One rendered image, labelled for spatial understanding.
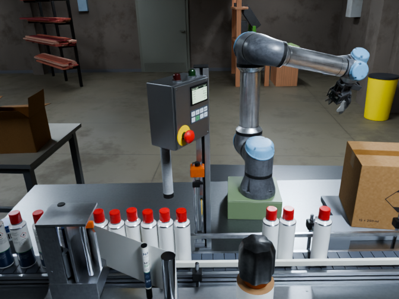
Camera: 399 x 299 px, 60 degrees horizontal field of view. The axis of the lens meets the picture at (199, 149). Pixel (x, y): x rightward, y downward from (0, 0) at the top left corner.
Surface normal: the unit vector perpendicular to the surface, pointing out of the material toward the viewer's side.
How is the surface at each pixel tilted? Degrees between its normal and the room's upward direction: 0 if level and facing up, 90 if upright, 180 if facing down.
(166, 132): 90
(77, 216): 0
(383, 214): 90
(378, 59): 90
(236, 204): 90
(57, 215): 0
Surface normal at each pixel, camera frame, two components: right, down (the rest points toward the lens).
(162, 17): -0.07, 0.40
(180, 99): 0.81, 0.21
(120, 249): -0.49, 0.36
